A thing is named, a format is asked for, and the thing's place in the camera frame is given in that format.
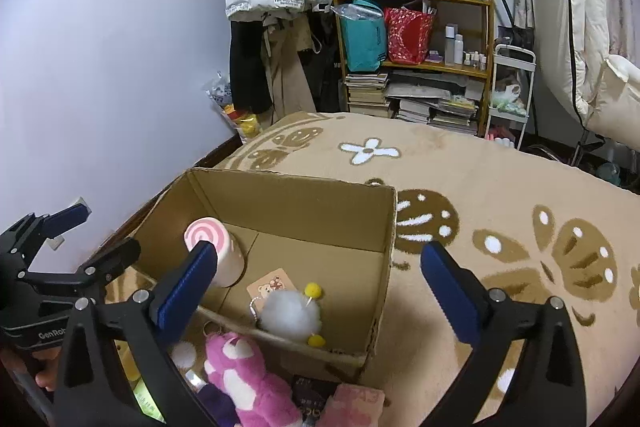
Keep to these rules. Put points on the green white plastic bag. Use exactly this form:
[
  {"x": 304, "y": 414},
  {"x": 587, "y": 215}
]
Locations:
[{"x": 507, "y": 99}]

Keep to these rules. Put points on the pink bear plush toy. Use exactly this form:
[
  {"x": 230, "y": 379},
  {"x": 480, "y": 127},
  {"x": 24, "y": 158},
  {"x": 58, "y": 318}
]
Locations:
[{"x": 245, "y": 372}]

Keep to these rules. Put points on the small cosmetic bottles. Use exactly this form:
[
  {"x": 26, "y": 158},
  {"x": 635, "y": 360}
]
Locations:
[{"x": 475, "y": 59}]

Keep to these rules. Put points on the beige hanging garment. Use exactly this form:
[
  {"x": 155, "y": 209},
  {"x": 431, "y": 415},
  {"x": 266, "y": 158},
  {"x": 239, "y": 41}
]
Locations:
[{"x": 287, "y": 77}]

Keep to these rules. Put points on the red patterned bag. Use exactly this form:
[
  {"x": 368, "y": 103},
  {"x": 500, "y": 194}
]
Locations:
[{"x": 407, "y": 37}]

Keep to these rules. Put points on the white single-hole wall socket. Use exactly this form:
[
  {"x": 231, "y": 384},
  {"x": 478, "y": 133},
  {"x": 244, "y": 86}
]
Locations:
[{"x": 57, "y": 243}]

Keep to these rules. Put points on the bear print card tag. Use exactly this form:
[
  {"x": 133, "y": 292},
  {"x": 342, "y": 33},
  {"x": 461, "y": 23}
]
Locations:
[{"x": 272, "y": 284}]

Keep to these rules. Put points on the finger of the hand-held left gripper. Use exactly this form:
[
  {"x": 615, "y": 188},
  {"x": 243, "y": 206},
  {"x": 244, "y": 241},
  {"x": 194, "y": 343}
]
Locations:
[
  {"x": 67, "y": 219},
  {"x": 115, "y": 257}
]

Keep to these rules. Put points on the cream folded mattress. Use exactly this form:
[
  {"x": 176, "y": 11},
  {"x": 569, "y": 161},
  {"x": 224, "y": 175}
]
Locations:
[{"x": 585, "y": 7}]

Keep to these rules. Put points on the stack of books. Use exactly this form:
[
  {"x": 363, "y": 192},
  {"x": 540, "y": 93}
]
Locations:
[{"x": 367, "y": 94}]

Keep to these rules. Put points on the pink swirl plush roll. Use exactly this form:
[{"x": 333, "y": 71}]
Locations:
[{"x": 231, "y": 264}]

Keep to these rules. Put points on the plastic bag of toys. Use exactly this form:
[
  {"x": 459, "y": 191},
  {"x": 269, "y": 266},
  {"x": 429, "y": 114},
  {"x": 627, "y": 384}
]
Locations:
[{"x": 240, "y": 122}]

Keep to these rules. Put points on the tall white bottle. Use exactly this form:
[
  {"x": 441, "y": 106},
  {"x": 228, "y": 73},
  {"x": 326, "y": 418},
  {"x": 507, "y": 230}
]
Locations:
[{"x": 450, "y": 42}]

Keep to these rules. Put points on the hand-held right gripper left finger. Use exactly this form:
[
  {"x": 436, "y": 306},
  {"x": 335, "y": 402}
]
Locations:
[{"x": 185, "y": 284}]

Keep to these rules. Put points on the person's left hand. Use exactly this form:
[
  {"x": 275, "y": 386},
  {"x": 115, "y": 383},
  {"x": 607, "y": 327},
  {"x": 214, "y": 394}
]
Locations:
[{"x": 47, "y": 377}]

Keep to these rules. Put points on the dark purple packet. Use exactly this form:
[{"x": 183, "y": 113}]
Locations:
[{"x": 312, "y": 399}]

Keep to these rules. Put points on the small purple box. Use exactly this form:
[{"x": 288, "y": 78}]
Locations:
[{"x": 436, "y": 57}]

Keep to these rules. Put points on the pale pink packet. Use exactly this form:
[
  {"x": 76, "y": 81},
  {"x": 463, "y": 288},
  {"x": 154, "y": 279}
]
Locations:
[{"x": 355, "y": 407}]

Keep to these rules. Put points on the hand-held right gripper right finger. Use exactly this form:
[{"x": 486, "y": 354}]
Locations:
[{"x": 450, "y": 297}]

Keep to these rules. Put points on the black hanging garment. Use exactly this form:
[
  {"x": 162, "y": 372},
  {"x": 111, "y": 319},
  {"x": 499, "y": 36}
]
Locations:
[{"x": 325, "y": 72}]

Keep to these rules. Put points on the green packet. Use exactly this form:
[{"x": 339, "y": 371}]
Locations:
[{"x": 147, "y": 399}]

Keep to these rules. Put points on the white pump bottle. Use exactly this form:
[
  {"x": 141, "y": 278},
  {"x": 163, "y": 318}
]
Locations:
[{"x": 459, "y": 52}]

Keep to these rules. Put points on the white power wall socket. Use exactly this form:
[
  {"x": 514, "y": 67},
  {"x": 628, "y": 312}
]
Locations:
[{"x": 82, "y": 201}]

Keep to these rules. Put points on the white trolley cart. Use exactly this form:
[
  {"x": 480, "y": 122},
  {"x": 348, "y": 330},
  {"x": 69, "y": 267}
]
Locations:
[{"x": 531, "y": 72}]

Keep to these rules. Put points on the pile of magazines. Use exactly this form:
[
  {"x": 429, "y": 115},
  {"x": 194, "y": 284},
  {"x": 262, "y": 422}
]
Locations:
[{"x": 435, "y": 107}]

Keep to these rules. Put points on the brown cardboard box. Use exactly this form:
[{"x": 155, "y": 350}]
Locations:
[{"x": 310, "y": 217}]

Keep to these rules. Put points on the clear plastic bag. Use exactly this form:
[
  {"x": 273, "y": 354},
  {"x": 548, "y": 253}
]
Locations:
[{"x": 357, "y": 12}]

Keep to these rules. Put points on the teal bag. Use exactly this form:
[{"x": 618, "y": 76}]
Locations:
[{"x": 362, "y": 42}]

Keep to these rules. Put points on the white fluffy ball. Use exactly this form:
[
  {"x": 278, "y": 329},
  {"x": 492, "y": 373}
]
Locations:
[{"x": 182, "y": 354}]

